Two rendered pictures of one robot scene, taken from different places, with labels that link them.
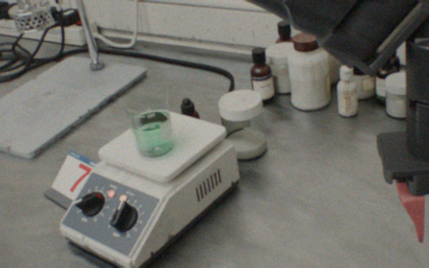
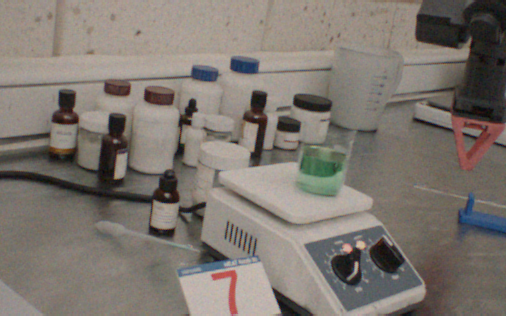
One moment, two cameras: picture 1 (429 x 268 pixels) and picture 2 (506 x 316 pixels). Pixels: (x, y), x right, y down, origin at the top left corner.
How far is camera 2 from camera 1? 1.06 m
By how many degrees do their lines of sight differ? 80
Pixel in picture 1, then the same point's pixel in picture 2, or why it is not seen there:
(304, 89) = (170, 148)
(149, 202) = (378, 232)
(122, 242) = (407, 278)
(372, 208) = not seen: hidden behind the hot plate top
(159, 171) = (363, 199)
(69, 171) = (205, 295)
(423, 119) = not seen: outside the picture
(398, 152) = (486, 101)
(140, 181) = (346, 223)
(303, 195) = not seen: hidden behind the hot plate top
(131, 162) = (335, 205)
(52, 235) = not seen: outside the picture
